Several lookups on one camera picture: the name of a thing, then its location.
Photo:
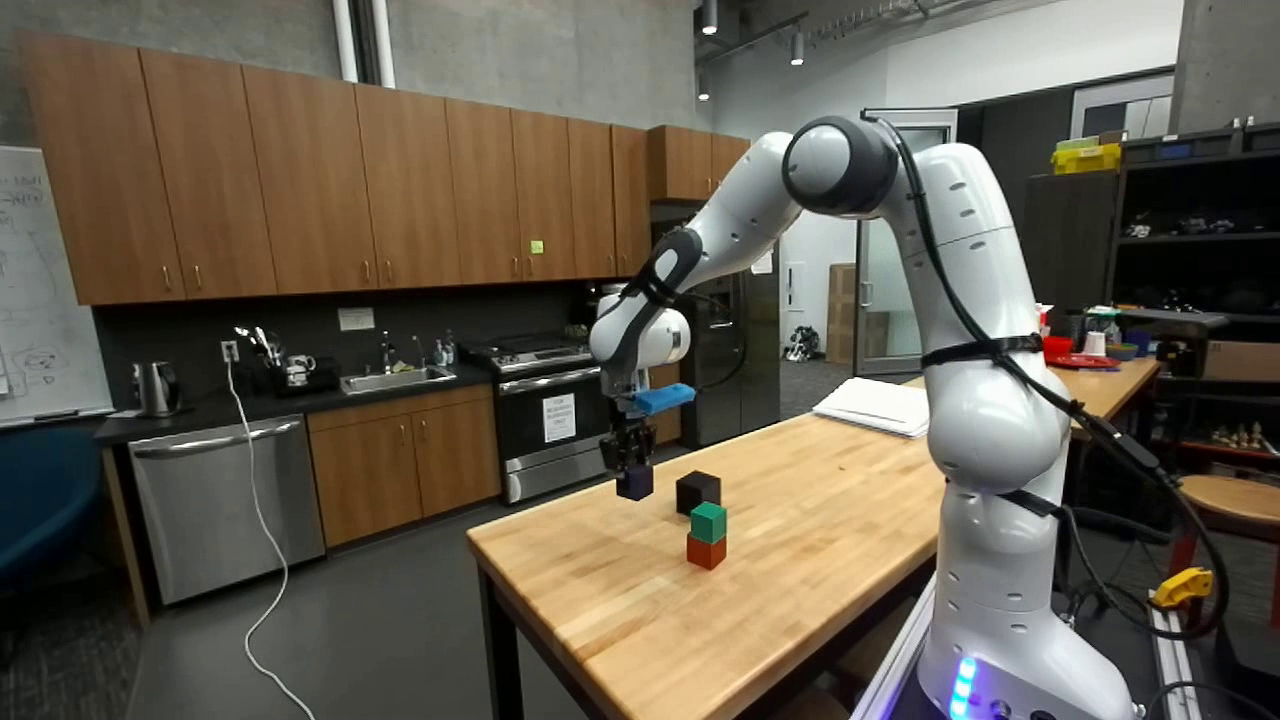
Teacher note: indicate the black refrigerator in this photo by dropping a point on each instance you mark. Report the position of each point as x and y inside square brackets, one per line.
[741, 363]

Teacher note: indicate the black storage shelf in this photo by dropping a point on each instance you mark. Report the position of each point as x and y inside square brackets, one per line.
[1201, 267]

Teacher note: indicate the small black cube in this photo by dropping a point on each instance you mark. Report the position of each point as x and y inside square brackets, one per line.
[637, 485]

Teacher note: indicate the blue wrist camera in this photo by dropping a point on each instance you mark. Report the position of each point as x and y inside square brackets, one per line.
[663, 399]

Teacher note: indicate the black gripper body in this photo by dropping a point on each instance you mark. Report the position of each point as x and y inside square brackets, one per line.
[624, 445]

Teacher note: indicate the stainless steel oven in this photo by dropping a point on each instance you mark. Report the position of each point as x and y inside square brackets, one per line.
[547, 426]

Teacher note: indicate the steel kitchen sink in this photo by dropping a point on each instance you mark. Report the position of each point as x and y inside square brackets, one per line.
[396, 382]

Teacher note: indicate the white paper stack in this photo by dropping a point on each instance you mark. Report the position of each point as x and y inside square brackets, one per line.
[874, 406]

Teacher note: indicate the red cube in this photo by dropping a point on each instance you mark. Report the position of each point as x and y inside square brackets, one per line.
[705, 553]

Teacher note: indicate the countertop coffee maker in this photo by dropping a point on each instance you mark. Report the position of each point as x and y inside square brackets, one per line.
[281, 363]

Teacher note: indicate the whiteboard with posters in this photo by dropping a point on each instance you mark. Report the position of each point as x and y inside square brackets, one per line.
[47, 292]

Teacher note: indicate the red tray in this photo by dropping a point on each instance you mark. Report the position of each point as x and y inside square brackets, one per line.
[1074, 352]

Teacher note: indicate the narrow lower wooden cabinet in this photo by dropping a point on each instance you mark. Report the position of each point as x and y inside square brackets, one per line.
[667, 426]

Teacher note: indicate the grey ceiling pipes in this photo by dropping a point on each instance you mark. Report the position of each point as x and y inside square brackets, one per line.
[362, 41]

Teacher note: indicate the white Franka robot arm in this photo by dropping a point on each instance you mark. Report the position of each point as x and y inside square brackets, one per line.
[993, 441]

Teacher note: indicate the stainless steel dishwasher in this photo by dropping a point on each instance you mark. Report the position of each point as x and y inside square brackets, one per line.
[221, 513]

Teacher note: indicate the yellow clamp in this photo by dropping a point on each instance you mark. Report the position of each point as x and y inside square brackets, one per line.
[1181, 584]

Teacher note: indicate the yellow box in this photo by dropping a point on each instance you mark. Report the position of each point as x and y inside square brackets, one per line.
[1086, 156]

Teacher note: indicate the green sticky note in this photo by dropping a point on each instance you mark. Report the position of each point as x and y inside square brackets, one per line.
[538, 245]

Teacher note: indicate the wooden cabinet above fridge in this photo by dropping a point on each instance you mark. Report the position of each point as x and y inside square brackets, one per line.
[700, 162]

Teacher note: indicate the upper wooden wall cabinets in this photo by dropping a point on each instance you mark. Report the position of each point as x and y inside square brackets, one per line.
[334, 203]

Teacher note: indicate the steel kettle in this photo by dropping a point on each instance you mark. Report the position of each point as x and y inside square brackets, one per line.
[157, 390]

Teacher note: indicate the large black cube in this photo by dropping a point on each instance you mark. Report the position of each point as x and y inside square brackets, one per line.
[697, 489]

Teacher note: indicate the lower wooden sink cabinet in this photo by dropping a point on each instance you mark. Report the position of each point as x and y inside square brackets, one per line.
[402, 462]

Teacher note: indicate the aluminium base frame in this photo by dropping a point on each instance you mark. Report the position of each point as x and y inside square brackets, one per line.
[891, 666]

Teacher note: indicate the blue lounge chair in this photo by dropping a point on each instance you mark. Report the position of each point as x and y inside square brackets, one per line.
[40, 502]

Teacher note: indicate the white wall outlet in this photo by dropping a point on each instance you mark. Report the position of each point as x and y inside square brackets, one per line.
[358, 318]

